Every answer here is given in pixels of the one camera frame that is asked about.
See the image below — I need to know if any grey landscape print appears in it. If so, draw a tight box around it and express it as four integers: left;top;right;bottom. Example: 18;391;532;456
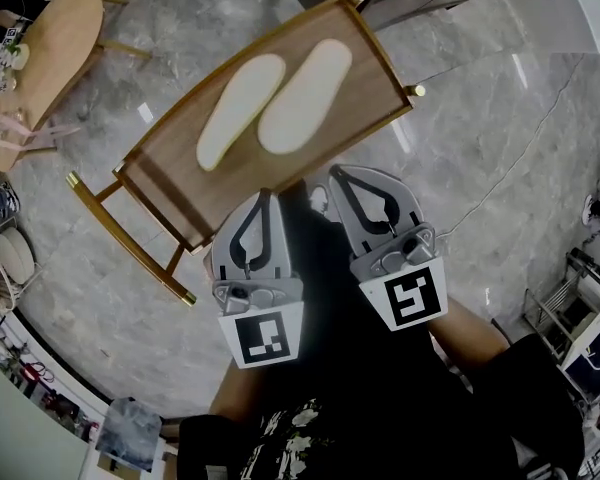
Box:
95;396;164;473

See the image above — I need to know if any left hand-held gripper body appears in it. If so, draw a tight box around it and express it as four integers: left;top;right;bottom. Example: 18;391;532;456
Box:
212;276;305;370

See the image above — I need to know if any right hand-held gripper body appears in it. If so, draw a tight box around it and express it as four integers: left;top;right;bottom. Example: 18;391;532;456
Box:
349;221;449;333

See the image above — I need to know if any person's black floral clothing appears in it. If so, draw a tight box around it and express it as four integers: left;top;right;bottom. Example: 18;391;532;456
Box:
177;177;587;480

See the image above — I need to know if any wooden rack with gold legs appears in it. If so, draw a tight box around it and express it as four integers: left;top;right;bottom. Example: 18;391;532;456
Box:
64;0;427;309

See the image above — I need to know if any white curved counter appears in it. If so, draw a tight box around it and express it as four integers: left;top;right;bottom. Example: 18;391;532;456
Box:
0;292;112;480

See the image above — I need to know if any person's left forearm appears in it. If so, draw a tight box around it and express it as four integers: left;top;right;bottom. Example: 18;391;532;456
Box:
208;360;269;415

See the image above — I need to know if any metal wire rack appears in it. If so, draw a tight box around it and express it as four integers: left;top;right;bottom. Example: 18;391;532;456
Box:
521;247;600;365

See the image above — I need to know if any oval light wooden table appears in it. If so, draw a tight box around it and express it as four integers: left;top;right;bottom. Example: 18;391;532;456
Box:
0;0;154;173

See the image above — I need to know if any thin floor cable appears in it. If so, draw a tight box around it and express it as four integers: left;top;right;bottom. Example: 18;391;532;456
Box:
440;55;587;242

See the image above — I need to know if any small white plant vase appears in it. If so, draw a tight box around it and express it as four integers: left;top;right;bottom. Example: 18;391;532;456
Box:
8;41;32;72

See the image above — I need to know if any pink ribbon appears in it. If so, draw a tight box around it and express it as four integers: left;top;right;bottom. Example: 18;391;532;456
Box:
0;111;82;152

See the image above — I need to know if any white and navy shopping bag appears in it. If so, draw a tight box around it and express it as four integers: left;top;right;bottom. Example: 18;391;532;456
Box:
559;311;600;405

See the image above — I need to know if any person's right forearm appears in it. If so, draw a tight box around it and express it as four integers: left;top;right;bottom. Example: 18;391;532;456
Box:
426;296;512;372

